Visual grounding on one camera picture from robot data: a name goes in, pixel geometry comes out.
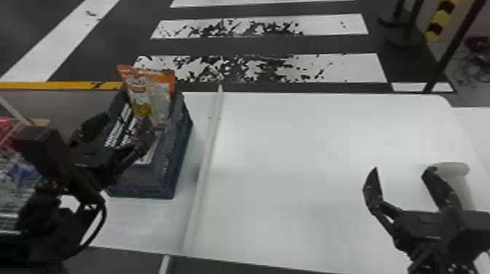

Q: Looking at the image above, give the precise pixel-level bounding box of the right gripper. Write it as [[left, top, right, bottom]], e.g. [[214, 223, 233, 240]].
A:
[[362, 165, 490, 257]]

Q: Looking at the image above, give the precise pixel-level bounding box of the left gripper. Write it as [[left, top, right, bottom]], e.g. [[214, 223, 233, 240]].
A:
[[68, 111, 157, 190]]

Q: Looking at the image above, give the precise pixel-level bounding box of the orange cereal bag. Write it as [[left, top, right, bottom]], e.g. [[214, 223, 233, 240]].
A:
[[116, 63, 177, 129]]

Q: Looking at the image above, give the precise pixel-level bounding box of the blue basket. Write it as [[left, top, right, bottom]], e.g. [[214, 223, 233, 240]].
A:
[[104, 88, 195, 200]]

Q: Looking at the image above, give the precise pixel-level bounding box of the black chair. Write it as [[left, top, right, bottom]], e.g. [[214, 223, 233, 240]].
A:
[[378, 0, 427, 47]]

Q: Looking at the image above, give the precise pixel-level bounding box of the black cable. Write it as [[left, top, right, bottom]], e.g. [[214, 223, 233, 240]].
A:
[[57, 192, 109, 261]]

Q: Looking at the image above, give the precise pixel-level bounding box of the yellow black striped post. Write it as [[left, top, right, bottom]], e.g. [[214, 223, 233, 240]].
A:
[[424, 0, 459, 44]]

